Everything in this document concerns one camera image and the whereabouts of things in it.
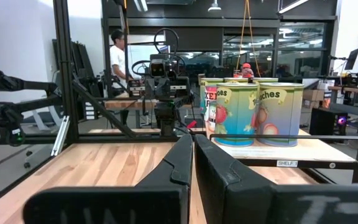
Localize cardboard box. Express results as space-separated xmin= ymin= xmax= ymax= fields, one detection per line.
xmin=303 ymin=88 xmax=323 ymax=102

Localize white mixed fruit can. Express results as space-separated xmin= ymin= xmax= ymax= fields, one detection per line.
xmin=199 ymin=85 xmax=218 ymax=138

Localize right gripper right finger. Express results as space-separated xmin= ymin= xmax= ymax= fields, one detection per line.
xmin=194 ymin=133 xmax=358 ymax=224

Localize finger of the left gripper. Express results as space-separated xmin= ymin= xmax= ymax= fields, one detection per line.
xmin=145 ymin=77 xmax=158 ymax=100
xmin=157 ymin=77 xmax=170 ymax=100

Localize orange hanging cord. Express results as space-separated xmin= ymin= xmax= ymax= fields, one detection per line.
xmin=236 ymin=0 xmax=262 ymax=78

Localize pendant ceiling lamp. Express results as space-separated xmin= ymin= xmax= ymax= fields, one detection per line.
xmin=208 ymin=0 xmax=223 ymax=12

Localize black computer tower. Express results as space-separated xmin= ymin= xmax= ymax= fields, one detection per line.
xmin=308 ymin=107 xmax=349 ymax=144

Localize wooden workbench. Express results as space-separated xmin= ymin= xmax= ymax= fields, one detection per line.
xmin=104 ymin=98 xmax=155 ymax=110

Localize black computer monitor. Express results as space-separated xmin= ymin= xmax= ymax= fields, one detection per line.
xmin=344 ymin=48 xmax=358 ymax=71

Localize teal can pink fruit print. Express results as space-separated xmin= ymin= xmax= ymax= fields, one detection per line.
xmin=252 ymin=77 xmax=280 ymax=84

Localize blue-green tomatoes can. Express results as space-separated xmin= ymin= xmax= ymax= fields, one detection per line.
xmin=213 ymin=82 xmax=259 ymax=147

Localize green oranges can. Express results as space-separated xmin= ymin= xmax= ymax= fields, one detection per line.
xmin=199 ymin=77 xmax=225 ymax=87

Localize blue-green peaches can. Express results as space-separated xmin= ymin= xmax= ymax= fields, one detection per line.
xmin=255 ymin=82 xmax=305 ymax=147

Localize person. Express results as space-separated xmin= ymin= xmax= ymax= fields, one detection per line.
xmin=109 ymin=29 xmax=131 ymax=98
xmin=239 ymin=62 xmax=256 ymax=78

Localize white shelf label sticker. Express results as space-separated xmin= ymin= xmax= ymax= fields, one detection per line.
xmin=276 ymin=159 xmax=299 ymax=168

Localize silver aluminium extrusion bar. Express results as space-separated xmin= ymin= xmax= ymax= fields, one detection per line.
xmin=50 ymin=115 xmax=71 ymax=157

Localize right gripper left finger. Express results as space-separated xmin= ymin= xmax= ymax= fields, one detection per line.
xmin=22 ymin=133 xmax=195 ymax=224

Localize wooden shelf black metal frame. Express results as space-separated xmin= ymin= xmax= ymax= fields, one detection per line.
xmin=205 ymin=127 xmax=358 ymax=184

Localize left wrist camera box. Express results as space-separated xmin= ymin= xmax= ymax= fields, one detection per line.
xmin=149 ymin=58 xmax=168 ymax=78

